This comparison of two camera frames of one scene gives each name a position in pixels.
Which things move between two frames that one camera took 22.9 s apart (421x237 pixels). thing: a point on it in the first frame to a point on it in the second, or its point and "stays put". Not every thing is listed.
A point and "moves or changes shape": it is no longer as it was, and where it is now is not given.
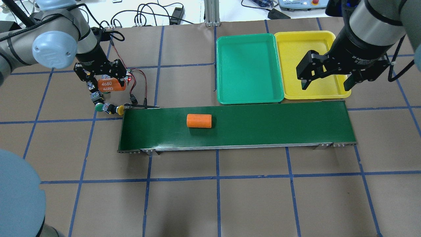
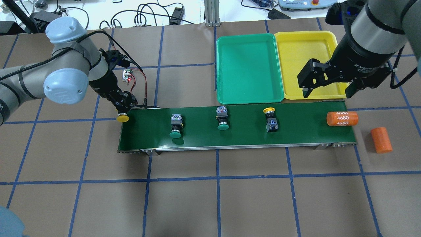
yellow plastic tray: (294, 46) stays put
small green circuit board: (128, 76) stays put
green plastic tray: (248, 69) stays put
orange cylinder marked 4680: (111, 84) moves or changes shape
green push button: (99, 107) to (177, 125)
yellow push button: (90, 85) moves or changes shape
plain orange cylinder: (199, 120) to (381, 139)
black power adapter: (178, 13) stays put
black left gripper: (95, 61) to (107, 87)
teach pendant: (305, 5) stays put
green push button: (94, 95) to (222, 116)
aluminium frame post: (212, 13) stays put
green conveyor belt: (150, 129) stays put
